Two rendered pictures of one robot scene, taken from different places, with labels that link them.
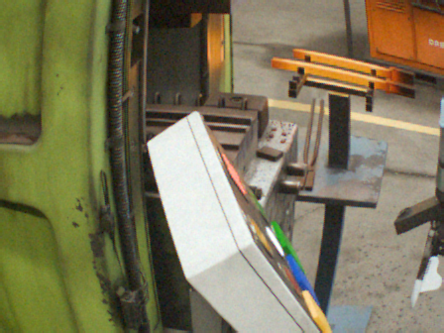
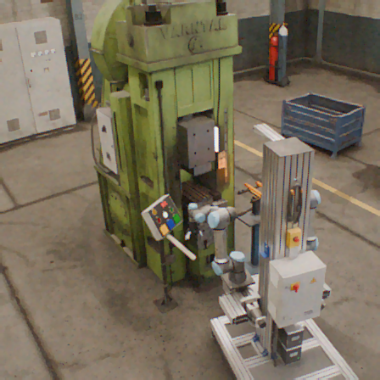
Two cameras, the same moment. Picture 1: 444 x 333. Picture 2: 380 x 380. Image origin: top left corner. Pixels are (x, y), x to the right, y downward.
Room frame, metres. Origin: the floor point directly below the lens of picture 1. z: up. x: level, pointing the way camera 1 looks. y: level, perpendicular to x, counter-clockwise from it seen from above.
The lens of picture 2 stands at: (-1.54, -2.65, 3.28)
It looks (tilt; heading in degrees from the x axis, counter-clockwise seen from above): 29 degrees down; 43
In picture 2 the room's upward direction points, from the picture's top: 3 degrees counter-clockwise
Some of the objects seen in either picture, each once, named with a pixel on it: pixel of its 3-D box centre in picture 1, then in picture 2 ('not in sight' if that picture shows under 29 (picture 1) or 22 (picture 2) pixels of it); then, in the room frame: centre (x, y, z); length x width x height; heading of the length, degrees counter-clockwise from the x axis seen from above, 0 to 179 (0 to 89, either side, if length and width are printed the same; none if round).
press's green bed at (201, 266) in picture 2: not in sight; (198, 249); (1.55, 0.16, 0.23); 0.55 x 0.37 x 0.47; 75
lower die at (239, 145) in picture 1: (139, 139); (192, 193); (1.49, 0.16, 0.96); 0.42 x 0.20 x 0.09; 75
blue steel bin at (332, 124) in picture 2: not in sight; (321, 122); (5.47, 0.76, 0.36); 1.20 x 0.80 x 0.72; 81
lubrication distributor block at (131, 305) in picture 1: (131, 308); not in sight; (1.11, 0.17, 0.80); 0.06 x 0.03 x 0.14; 165
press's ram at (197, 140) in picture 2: not in sight; (192, 136); (1.53, 0.15, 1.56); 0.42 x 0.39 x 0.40; 75
